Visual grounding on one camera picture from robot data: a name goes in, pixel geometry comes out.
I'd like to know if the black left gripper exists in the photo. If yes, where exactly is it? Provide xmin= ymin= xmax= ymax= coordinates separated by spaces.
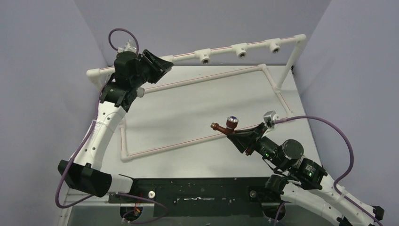
xmin=130 ymin=49 xmax=173 ymax=89

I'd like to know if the white pipe frame with tees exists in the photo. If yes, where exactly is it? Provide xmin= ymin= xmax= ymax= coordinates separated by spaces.
xmin=104 ymin=34 xmax=307 ymax=163

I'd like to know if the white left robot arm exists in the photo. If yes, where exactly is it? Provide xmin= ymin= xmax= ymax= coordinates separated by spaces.
xmin=58 ymin=49 xmax=174 ymax=202

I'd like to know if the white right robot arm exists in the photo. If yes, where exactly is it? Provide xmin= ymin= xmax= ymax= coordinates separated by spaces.
xmin=226 ymin=122 xmax=384 ymax=226

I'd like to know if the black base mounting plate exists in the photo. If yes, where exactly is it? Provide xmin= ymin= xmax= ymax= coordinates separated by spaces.
xmin=90 ymin=177 xmax=328 ymax=218

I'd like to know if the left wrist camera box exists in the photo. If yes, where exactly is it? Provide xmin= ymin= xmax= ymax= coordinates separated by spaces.
xmin=117 ymin=40 xmax=139 ymax=55

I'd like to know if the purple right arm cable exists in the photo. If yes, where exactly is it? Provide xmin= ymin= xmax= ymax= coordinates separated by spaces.
xmin=269 ymin=115 xmax=384 ymax=226

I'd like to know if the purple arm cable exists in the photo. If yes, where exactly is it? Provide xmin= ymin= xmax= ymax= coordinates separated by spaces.
xmin=55 ymin=28 xmax=169 ymax=225
xmin=269 ymin=115 xmax=384 ymax=226

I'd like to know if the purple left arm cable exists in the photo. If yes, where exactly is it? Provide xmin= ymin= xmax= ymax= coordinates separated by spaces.
xmin=55 ymin=28 xmax=169 ymax=225

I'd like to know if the aluminium rail frame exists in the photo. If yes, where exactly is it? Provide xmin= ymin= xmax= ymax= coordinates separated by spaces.
xmin=57 ymin=184 xmax=343 ymax=226

